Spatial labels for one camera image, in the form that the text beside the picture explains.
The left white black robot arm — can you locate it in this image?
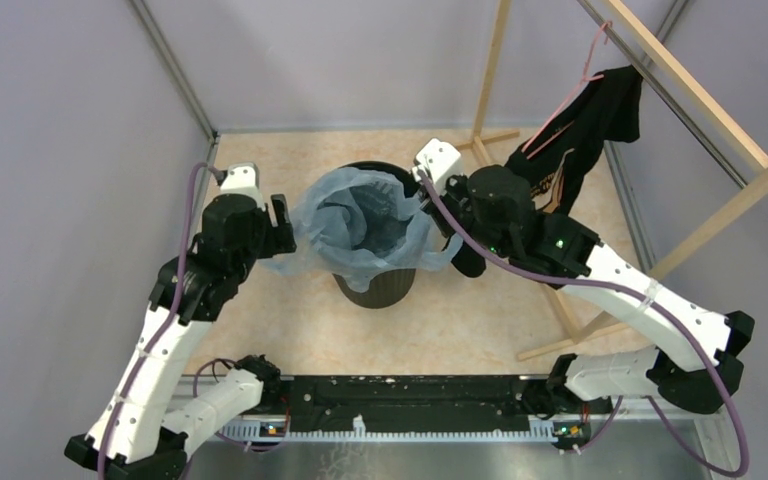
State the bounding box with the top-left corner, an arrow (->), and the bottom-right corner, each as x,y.
64,193 -> 296,479

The purple cable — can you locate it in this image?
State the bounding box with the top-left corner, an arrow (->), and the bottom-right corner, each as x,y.
418,173 -> 751,480
95,162 -> 289,480

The black plastic trash bin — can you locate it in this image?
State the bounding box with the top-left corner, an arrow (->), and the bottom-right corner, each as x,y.
315,161 -> 430,309

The light blue plastic trash bag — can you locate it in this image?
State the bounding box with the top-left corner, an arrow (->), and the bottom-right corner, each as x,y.
264,161 -> 464,293

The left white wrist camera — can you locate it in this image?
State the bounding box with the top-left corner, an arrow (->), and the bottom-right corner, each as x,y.
219,162 -> 266,210

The pink clothes hanger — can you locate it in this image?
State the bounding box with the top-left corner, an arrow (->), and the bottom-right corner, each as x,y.
520,20 -> 613,153

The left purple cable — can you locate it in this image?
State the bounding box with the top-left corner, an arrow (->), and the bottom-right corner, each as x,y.
95,162 -> 289,480

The grey cable duct rail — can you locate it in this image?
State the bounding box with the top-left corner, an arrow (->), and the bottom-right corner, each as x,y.
220,419 -> 558,443

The metal clothes rail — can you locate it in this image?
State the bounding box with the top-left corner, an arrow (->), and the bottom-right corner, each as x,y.
579,1 -> 766,189

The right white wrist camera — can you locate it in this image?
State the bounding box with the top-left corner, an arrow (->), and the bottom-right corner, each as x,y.
410,138 -> 464,196

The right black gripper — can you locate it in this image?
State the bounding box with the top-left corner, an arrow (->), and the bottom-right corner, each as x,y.
418,171 -> 511,259

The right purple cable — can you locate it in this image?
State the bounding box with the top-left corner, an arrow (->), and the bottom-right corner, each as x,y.
418,173 -> 751,480

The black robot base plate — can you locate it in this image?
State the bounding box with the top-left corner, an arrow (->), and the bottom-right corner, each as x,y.
242,375 -> 583,434

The black printed t-shirt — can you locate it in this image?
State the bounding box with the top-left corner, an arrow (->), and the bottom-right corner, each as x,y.
467,66 -> 643,278

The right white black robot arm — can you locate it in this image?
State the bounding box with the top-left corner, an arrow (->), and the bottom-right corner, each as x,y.
412,165 -> 755,415

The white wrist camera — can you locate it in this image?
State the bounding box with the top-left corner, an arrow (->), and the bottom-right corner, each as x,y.
219,162 -> 266,210
410,138 -> 464,196

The wooden clothes rack frame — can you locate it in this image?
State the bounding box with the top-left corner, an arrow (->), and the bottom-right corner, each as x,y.
489,1 -> 768,376

